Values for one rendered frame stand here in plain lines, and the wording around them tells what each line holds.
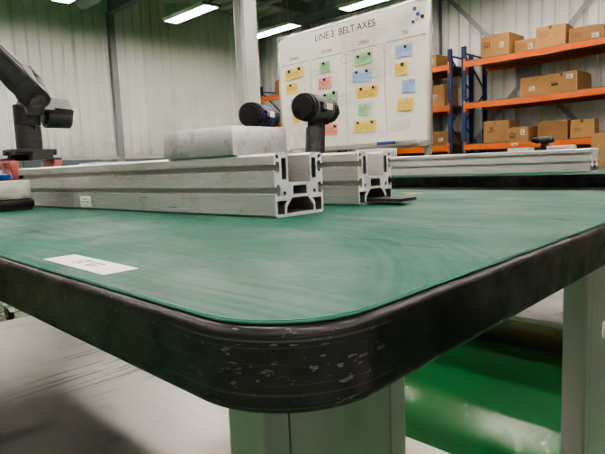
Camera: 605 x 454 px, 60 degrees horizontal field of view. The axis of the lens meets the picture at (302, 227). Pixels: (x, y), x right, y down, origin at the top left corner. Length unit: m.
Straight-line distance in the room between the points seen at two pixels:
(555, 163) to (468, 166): 0.33
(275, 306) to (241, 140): 0.50
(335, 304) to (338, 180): 0.60
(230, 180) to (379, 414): 0.42
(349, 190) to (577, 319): 0.40
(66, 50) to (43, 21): 0.72
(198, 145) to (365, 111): 3.39
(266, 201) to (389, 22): 3.47
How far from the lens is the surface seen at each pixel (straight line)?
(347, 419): 0.41
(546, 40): 10.72
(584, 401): 0.95
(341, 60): 4.33
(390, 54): 4.05
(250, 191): 0.73
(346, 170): 0.84
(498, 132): 11.01
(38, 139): 1.41
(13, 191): 1.19
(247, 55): 9.50
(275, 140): 0.79
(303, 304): 0.26
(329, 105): 1.19
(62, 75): 13.41
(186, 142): 0.81
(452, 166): 2.31
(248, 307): 0.26
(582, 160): 2.12
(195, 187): 0.80
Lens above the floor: 0.85
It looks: 7 degrees down
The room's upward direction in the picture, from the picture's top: 2 degrees counter-clockwise
